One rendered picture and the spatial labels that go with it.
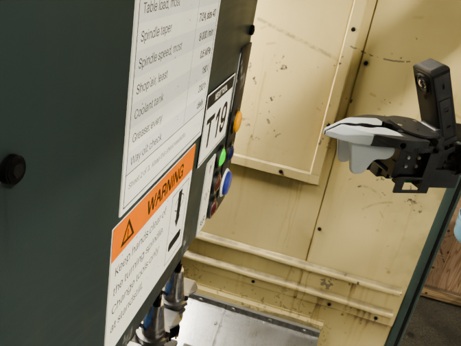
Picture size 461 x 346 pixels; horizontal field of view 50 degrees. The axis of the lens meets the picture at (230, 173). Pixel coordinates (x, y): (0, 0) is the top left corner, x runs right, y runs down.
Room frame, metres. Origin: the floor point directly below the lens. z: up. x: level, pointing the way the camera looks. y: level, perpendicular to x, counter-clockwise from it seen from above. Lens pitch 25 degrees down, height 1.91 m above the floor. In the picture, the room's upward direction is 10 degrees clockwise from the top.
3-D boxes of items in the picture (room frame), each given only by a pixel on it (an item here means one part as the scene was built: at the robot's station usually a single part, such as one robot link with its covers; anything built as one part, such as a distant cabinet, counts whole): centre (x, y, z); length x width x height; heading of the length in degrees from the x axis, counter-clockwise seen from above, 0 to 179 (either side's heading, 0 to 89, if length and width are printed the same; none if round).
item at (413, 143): (0.59, -0.20, 1.72); 0.09 x 0.05 x 0.02; 110
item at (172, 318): (0.76, 0.08, 1.21); 0.07 x 0.05 x 0.01; 80
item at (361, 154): (0.58, -0.15, 1.69); 0.09 x 0.03 x 0.06; 110
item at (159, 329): (0.71, 0.09, 1.26); 0.04 x 0.04 x 0.07
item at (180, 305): (0.82, 0.07, 1.21); 0.06 x 0.06 x 0.03
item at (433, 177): (0.63, -0.25, 1.69); 0.12 x 0.08 x 0.09; 110
